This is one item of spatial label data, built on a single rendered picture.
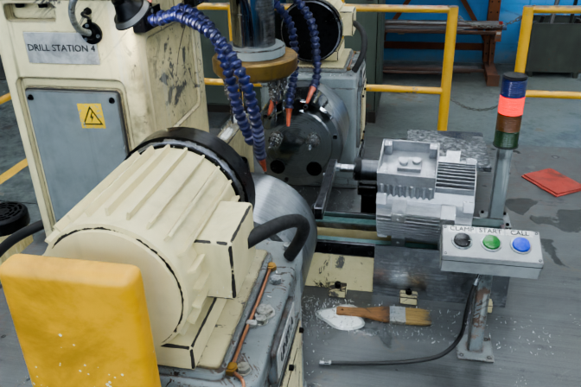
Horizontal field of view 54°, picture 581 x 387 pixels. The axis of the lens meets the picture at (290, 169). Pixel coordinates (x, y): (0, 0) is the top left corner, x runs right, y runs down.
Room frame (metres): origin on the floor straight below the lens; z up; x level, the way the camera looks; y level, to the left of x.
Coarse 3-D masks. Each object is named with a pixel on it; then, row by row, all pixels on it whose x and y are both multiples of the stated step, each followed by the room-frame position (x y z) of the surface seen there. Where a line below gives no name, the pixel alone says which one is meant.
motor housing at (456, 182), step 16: (448, 176) 1.07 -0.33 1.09; (464, 176) 1.07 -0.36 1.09; (448, 192) 1.05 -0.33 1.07; (464, 192) 1.04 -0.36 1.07; (384, 208) 1.07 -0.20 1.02; (416, 208) 1.05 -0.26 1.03; (432, 208) 1.04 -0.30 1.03; (384, 224) 1.06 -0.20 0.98; (400, 224) 1.05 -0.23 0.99; (416, 224) 1.04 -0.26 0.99; (432, 224) 1.03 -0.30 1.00; (464, 224) 1.01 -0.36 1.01; (416, 240) 1.07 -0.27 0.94; (432, 240) 1.05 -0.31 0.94
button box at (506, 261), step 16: (448, 240) 0.87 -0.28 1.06; (480, 240) 0.86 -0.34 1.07; (512, 240) 0.85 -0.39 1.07; (528, 240) 0.85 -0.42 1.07; (448, 256) 0.84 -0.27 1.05; (464, 256) 0.84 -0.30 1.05; (480, 256) 0.83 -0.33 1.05; (496, 256) 0.83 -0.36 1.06; (512, 256) 0.83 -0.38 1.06; (528, 256) 0.82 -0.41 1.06; (464, 272) 0.85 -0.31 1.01; (480, 272) 0.84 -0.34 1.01; (496, 272) 0.83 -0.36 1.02; (512, 272) 0.83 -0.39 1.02; (528, 272) 0.82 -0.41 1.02
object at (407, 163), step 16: (384, 144) 1.14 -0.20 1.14; (400, 144) 1.14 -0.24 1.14; (416, 144) 1.13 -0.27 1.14; (432, 144) 1.11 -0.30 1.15; (384, 160) 1.13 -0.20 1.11; (400, 160) 1.10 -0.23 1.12; (416, 160) 1.09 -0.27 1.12; (432, 160) 1.11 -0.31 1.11; (384, 176) 1.06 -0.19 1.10; (400, 176) 1.05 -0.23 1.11; (416, 176) 1.04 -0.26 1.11; (432, 176) 1.03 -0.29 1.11; (384, 192) 1.08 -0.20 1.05; (400, 192) 1.06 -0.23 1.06; (416, 192) 1.05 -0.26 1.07; (432, 192) 1.05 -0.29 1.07
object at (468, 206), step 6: (468, 162) 1.12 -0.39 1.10; (474, 162) 1.12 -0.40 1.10; (378, 192) 1.08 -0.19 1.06; (378, 198) 1.07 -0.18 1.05; (384, 198) 1.06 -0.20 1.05; (384, 204) 1.06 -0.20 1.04; (468, 204) 1.02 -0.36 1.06; (474, 204) 1.01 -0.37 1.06; (468, 210) 1.01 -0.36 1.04; (378, 234) 1.11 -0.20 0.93
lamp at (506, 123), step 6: (498, 114) 1.36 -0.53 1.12; (498, 120) 1.36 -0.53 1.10; (504, 120) 1.34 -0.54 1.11; (510, 120) 1.34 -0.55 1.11; (516, 120) 1.34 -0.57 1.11; (498, 126) 1.36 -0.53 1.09; (504, 126) 1.34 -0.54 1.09; (510, 126) 1.34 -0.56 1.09; (516, 126) 1.34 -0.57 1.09; (510, 132) 1.34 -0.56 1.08
